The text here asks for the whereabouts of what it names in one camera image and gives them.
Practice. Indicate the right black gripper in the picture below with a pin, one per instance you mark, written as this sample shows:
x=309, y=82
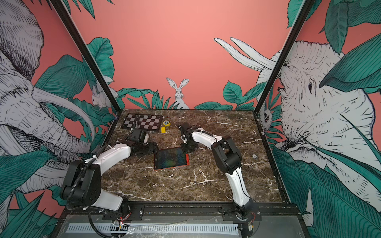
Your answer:
x=186, y=150

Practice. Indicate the yellow blue small toy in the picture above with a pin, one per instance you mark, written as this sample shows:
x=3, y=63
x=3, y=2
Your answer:
x=166, y=123

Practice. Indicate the red LCD writing tablet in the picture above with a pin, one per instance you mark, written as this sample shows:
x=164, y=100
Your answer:
x=170, y=158

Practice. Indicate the black white checkerboard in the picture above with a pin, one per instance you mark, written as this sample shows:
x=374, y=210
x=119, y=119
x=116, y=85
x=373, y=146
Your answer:
x=146, y=122

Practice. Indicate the white perforated strip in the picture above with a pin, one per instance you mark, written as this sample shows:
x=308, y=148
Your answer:
x=183, y=228

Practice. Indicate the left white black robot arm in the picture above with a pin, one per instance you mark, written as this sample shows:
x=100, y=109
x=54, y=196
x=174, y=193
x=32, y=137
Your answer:
x=82, y=183

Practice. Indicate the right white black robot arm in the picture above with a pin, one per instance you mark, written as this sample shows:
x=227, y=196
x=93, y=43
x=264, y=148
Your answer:
x=228, y=159

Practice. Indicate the black front mounting rail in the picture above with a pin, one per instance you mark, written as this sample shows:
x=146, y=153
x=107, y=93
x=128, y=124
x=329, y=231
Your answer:
x=137, y=210

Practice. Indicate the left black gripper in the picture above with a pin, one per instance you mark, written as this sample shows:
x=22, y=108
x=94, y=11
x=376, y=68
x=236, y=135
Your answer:
x=153, y=148

